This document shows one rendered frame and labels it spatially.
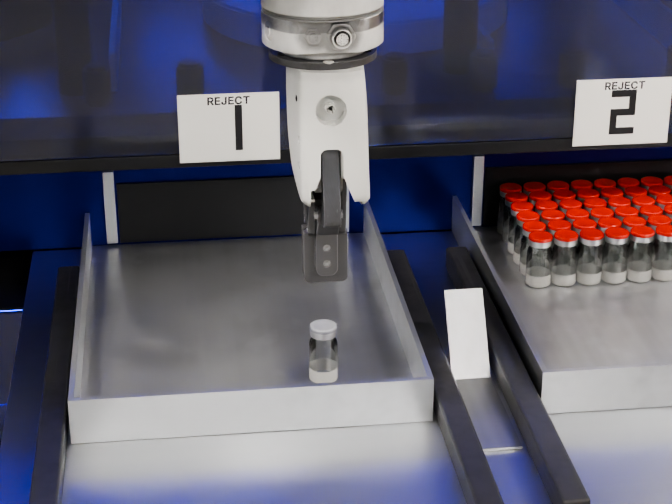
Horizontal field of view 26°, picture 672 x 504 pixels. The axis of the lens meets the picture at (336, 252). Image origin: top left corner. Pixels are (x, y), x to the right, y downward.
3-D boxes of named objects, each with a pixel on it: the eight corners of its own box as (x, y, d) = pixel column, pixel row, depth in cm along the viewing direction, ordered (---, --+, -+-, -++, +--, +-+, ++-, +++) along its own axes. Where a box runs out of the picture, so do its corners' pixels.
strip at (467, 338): (441, 356, 115) (443, 289, 113) (478, 353, 115) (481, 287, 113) (480, 451, 102) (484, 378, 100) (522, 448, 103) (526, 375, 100)
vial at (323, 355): (308, 371, 112) (308, 322, 110) (337, 371, 112) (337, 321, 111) (309, 386, 110) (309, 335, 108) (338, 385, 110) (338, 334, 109)
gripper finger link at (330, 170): (345, 211, 98) (337, 238, 103) (335, 105, 100) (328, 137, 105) (327, 212, 98) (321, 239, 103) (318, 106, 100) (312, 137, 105)
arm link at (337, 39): (393, 20, 96) (393, 64, 97) (374, -11, 104) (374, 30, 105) (266, 24, 95) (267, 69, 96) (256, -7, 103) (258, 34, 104)
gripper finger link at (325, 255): (351, 208, 102) (352, 295, 105) (346, 192, 105) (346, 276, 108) (306, 211, 102) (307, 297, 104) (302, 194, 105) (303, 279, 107)
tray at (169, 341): (87, 248, 134) (85, 212, 132) (367, 234, 137) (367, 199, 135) (71, 443, 103) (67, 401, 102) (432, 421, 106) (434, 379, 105)
